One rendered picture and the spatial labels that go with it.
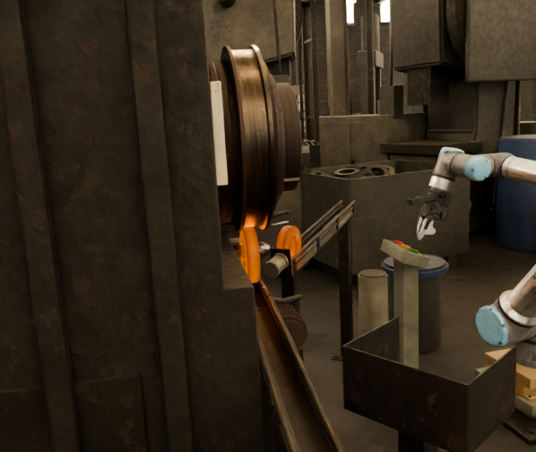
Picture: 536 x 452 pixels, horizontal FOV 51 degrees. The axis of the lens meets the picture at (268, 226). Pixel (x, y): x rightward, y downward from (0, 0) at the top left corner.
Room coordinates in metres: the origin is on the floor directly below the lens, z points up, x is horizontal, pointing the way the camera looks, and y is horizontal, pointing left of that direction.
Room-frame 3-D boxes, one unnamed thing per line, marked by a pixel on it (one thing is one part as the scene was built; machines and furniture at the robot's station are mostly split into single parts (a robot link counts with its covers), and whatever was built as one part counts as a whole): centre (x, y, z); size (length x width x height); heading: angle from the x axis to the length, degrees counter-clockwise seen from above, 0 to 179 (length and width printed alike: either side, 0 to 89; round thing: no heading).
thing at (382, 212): (4.11, -0.82, 0.39); 1.03 x 0.83 x 0.77; 115
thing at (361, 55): (10.55, -2.02, 1.39); 0.88 x 0.56 x 2.78; 160
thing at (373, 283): (2.21, -0.42, 0.26); 0.12 x 0.12 x 0.52
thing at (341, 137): (5.83, -1.09, 0.55); 1.10 x 0.53 x 1.10; 30
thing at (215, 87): (1.13, 0.10, 1.15); 0.26 x 0.02 x 0.18; 10
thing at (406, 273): (2.27, -0.57, 0.31); 0.24 x 0.16 x 0.62; 10
